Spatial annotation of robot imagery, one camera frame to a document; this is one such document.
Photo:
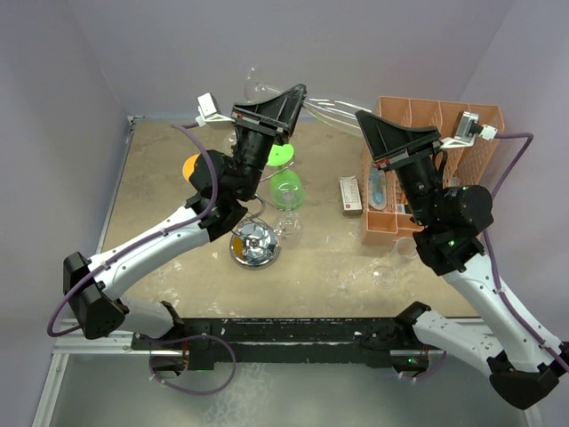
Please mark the chrome wine glass rack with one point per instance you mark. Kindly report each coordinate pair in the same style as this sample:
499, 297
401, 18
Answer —
254, 244

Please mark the green plastic goblet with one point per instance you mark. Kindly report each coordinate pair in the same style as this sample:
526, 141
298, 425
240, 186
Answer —
285, 185

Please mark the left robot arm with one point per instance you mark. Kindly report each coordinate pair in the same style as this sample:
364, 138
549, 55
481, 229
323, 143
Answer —
233, 152

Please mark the white red small box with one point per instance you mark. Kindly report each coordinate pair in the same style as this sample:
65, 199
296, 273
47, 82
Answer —
350, 196

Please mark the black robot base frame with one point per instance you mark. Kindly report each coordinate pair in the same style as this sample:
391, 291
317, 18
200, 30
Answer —
373, 342

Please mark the blue item in tray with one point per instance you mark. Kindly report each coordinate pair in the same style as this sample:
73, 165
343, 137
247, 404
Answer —
377, 198

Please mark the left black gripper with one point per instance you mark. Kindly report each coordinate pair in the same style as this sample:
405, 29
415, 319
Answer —
283, 110

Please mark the clear wine glass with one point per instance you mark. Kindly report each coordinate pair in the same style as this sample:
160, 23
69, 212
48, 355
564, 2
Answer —
289, 225
386, 273

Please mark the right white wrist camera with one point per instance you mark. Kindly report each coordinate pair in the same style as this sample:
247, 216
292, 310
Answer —
466, 130

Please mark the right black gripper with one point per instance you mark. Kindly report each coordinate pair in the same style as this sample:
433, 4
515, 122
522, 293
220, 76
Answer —
394, 146

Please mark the orange plastic goblet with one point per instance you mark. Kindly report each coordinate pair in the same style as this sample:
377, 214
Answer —
189, 166

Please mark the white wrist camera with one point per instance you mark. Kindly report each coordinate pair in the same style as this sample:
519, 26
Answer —
466, 130
209, 113

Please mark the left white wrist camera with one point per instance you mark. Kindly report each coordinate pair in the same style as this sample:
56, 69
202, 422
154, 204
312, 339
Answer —
209, 113

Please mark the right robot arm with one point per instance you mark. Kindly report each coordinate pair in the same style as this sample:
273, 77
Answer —
521, 358

